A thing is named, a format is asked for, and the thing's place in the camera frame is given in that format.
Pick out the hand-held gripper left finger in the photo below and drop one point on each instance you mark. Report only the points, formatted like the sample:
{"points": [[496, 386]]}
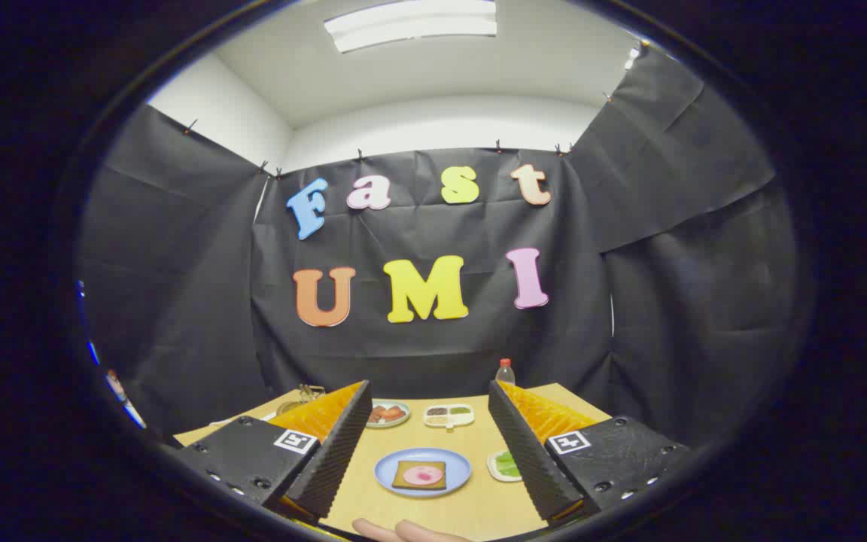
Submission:
{"points": [[339, 452]]}

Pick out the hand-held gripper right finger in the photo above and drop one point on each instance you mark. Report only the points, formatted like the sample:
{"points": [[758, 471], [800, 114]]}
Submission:
{"points": [[524, 452]]}

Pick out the green lettuce leaf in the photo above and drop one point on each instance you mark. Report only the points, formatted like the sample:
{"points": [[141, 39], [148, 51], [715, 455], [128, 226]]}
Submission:
{"points": [[507, 464]]}

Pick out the white square plate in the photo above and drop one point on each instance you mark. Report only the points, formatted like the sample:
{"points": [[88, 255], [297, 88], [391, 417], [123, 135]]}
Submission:
{"points": [[492, 468]]}

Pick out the blue round plate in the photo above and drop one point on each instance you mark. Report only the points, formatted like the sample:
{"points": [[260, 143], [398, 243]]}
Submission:
{"points": [[384, 474]]}

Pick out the brown meat slice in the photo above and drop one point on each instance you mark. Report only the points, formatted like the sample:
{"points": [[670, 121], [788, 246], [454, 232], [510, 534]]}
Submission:
{"points": [[375, 415]]}

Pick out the pale green round plate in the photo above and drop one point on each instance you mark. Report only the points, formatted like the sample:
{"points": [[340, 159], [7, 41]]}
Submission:
{"points": [[396, 421]]}

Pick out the square brown bread slice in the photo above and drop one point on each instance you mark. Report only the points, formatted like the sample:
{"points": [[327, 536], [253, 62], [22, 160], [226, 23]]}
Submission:
{"points": [[399, 480]]}

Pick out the red tomato slice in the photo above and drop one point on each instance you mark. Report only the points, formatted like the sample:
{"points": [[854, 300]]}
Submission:
{"points": [[393, 412]]}

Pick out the clear plastic water bottle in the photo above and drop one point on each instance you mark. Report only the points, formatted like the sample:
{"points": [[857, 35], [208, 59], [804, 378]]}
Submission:
{"points": [[505, 375]]}

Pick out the white divided seasoning tray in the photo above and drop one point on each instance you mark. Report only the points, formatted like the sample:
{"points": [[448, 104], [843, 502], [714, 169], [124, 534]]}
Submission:
{"points": [[448, 415]]}

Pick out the pink ham slice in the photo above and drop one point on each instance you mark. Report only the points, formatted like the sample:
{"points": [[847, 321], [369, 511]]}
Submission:
{"points": [[423, 475]]}

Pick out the black backdrop cloth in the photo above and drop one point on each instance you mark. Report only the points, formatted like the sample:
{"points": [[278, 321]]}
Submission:
{"points": [[418, 346]]}

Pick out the ceiling light panel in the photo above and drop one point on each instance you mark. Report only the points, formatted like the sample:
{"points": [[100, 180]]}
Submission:
{"points": [[411, 24]]}

